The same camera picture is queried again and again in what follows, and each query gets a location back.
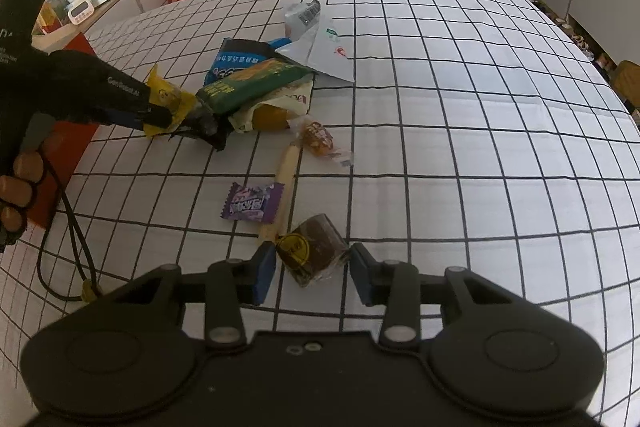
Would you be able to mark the white triangular snack packet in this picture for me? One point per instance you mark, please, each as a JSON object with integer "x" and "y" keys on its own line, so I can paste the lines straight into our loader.
{"x": 325, "y": 57}

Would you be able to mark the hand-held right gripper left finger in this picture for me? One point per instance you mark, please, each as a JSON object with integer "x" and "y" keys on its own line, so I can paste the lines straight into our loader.
{"x": 265, "y": 272}

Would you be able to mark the small caramel candy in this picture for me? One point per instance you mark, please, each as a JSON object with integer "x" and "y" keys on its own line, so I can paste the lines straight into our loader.
{"x": 317, "y": 138}

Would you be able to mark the checked white tablecloth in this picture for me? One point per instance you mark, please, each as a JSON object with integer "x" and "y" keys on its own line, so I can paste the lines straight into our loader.
{"x": 475, "y": 132}

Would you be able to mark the yellow snack packet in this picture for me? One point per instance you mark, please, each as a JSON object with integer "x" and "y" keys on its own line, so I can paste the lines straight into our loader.
{"x": 172, "y": 99}

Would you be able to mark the blue snack packet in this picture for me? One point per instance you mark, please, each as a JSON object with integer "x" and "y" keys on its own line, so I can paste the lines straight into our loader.
{"x": 230, "y": 59}

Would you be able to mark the grey snack packet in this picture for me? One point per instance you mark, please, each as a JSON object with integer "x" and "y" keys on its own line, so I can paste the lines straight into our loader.
{"x": 300, "y": 19}

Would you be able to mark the person's left hand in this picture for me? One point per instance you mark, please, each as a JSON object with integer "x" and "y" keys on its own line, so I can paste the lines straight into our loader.
{"x": 20, "y": 192}

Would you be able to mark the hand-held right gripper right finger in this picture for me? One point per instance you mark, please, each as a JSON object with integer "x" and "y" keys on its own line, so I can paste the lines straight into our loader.
{"x": 362, "y": 274}

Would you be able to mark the long beige sausage stick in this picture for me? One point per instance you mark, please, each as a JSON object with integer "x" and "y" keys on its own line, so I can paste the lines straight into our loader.
{"x": 282, "y": 197}

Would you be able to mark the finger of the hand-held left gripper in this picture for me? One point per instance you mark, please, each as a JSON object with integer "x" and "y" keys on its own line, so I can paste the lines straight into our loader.
{"x": 130, "y": 119}

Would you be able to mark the purple candy packet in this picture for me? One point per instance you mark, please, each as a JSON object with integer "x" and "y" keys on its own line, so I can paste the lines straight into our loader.
{"x": 247, "y": 203}

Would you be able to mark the dark crumpled snack packet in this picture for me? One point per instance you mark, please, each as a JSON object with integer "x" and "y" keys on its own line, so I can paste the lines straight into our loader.
{"x": 210, "y": 129}

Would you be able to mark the green snack packet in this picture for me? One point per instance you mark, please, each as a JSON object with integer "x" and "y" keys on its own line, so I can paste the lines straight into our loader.
{"x": 250, "y": 87}

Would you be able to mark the red cardboard box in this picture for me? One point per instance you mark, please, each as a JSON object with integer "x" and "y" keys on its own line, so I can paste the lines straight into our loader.
{"x": 55, "y": 147}

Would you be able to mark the brown cake packet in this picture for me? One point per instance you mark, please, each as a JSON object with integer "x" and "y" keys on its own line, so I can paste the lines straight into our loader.
{"x": 315, "y": 247}

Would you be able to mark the cream and brown snack packet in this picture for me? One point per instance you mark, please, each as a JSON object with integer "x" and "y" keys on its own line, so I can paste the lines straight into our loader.
{"x": 285, "y": 104}

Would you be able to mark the white digital timer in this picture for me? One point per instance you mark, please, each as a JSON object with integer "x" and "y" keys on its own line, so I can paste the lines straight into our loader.
{"x": 80, "y": 13}

